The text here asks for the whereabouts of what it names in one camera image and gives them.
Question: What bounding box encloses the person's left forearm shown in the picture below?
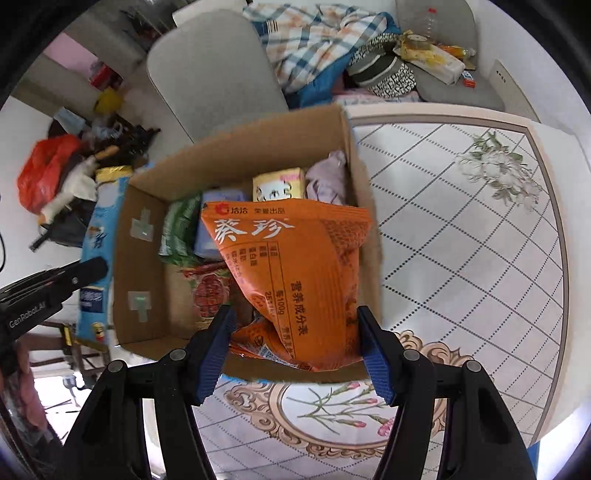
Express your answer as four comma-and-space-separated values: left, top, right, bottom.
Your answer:
0, 344, 49, 444

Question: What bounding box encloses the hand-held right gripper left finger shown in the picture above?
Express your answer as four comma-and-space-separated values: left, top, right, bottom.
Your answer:
65, 304, 237, 480

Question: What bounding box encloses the yellow bag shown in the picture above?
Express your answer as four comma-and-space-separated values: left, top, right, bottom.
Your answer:
93, 88, 124, 114

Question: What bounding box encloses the white goose plush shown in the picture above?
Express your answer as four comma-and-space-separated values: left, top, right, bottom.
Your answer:
39, 145, 121, 222

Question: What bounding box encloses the black stroller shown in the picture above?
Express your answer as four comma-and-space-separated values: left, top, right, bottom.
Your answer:
30, 120, 162, 252

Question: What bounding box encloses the plaid blanket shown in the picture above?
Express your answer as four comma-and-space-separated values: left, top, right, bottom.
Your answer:
242, 2, 393, 93

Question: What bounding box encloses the striped black white bag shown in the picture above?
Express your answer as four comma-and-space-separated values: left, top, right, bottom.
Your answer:
346, 34, 419, 100

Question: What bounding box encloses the yellow tissue pack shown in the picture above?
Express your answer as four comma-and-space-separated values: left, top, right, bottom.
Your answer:
252, 167, 308, 204

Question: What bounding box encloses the light blue face mask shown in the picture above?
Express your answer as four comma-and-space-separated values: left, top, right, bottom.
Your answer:
54, 107, 86, 134

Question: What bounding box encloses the pink cloth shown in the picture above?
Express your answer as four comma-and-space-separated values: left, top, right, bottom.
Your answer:
332, 88, 421, 106

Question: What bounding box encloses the green snack packet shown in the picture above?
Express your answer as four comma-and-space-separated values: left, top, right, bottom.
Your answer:
158, 191, 204, 266

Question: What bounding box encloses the white chair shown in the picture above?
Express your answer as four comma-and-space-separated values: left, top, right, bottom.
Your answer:
172, 4, 225, 29

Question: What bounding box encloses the orange plastic bag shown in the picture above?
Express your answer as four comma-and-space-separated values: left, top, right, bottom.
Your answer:
17, 135, 84, 215

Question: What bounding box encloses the white board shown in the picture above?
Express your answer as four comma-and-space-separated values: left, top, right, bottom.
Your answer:
489, 59, 539, 121

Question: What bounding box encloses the yellow white package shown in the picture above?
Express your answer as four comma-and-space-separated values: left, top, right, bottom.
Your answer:
399, 41, 466, 85

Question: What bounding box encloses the red snack packet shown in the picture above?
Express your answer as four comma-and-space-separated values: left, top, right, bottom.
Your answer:
181, 262, 241, 330

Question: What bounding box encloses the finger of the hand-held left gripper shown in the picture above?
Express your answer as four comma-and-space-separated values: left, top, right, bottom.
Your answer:
46, 257, 109, 301

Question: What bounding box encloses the blue cloth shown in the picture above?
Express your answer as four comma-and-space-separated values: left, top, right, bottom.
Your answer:
284, 25, 402, 109

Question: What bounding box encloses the blue printed cardboard box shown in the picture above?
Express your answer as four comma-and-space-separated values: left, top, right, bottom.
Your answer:
76, 104, 384, 384

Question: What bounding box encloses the orange snack packet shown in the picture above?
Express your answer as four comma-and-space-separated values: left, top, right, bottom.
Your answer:
199, 199, 374, 374

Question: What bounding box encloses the tape roll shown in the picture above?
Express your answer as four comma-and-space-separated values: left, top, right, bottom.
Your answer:
399, 30, 432, 51

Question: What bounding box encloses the grey cushioned chair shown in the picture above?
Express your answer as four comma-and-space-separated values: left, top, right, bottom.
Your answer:
394, 0, 506, 112

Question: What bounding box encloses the lilac packet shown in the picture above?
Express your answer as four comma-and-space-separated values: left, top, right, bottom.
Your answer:
305, 150, 349, 206

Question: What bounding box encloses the light blue tissue pack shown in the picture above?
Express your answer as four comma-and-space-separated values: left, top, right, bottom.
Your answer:
194, 187, 254, 259

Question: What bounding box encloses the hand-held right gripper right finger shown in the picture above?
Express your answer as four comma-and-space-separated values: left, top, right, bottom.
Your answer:
356, 305, 539, 480

